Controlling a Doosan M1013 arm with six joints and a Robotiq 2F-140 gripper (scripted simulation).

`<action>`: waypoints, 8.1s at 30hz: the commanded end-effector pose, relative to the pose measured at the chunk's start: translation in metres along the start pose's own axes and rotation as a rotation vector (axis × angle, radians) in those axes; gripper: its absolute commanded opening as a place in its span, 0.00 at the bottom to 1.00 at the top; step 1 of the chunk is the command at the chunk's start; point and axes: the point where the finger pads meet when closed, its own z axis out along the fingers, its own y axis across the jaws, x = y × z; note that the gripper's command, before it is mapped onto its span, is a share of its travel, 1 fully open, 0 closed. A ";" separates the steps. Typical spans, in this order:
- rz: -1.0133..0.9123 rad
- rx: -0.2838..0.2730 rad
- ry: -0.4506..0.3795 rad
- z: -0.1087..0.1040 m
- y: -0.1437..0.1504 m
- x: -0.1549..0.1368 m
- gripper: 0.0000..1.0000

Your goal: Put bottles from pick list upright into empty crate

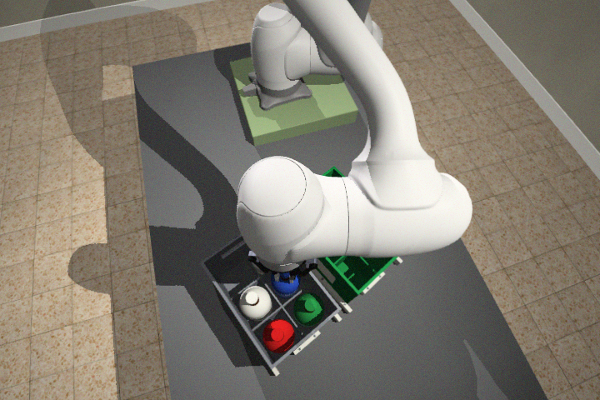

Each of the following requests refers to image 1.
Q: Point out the green crate with dividers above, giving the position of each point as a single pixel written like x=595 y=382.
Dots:
x=345 y=272

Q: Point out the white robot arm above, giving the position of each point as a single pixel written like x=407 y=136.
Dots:
x=394 y=202

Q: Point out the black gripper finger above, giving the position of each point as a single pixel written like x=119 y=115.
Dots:
x=304 y=269
x=253 y=258

